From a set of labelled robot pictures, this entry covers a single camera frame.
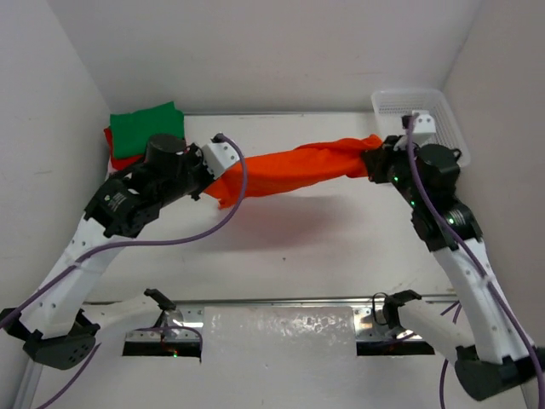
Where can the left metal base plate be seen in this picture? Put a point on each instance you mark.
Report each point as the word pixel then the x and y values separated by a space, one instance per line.
pixel 185 325

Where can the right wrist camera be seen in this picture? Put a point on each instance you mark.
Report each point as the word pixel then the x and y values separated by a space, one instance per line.
pixel 421 125

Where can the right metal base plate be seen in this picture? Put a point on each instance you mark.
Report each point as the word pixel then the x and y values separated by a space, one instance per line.
pixel 370 327

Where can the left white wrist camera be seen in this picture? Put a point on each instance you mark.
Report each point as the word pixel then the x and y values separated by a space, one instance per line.
pixel 219 156

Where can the white plastic basket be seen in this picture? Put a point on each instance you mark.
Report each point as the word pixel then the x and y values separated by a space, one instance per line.
pixel 391 105

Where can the red t-shirt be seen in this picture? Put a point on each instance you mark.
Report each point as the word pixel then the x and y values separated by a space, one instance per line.
pixel 117 159

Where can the green t-shirt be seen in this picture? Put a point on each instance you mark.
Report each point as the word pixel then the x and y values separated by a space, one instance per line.
pixel 131 131

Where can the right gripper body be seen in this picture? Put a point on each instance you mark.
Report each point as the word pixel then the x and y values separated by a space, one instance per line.
pixel 393 162

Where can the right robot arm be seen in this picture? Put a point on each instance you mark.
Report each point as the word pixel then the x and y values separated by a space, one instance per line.
pixel 495 355

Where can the metal base plate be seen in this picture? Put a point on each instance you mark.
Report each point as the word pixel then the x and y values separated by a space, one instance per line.
pixel 185 325
pixel 370 327

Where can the orange t-shirt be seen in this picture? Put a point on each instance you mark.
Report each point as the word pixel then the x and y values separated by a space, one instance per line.
pixel 306 165

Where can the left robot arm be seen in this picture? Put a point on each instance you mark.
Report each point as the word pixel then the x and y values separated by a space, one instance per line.
pixel 54 329

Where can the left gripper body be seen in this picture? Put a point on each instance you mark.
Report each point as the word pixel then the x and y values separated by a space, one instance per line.
pixel 192 176

